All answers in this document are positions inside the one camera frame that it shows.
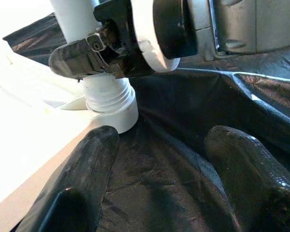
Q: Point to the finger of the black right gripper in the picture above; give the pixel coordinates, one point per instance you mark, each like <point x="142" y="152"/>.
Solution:
<point x="75" y="59"/>

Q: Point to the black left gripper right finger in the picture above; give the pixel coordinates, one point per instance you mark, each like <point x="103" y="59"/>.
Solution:
<point x="253" y="178"/>

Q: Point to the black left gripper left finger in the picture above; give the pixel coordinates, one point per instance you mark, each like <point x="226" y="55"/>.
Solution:
<point x="77" y="181"/>

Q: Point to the white plastic table leg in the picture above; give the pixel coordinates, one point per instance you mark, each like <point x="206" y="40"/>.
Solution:
<point x="72" y="19"/>

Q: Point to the white plastic table top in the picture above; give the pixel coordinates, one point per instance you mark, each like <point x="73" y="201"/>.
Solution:
<point x="26" y="120"/>

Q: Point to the black plastic table cover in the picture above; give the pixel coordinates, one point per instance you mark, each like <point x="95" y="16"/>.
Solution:
<point x="183" y="108"/>

